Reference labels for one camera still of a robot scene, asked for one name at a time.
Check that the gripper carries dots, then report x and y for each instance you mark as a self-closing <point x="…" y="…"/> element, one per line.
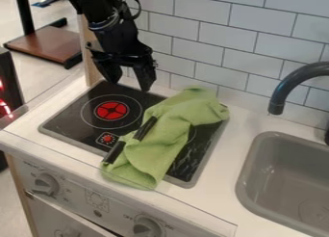
<point x="117" y="40"/>

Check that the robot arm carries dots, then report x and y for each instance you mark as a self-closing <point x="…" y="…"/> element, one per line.
<point x="96" y="5"/>

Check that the green cloth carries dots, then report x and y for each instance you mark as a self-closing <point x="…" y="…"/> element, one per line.
<point x="169" y="135"/>

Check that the toy stove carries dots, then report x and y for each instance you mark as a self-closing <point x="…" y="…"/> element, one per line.
<point x="111" y="115"/>

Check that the brown wooden stand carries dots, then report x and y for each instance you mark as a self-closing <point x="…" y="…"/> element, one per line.
<point x="45" y="41"/>

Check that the tap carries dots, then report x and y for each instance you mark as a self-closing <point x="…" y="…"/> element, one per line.
<point x="295" y="86"/>

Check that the toy sink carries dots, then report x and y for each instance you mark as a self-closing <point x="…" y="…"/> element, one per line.
<point x="289" y="186"/>

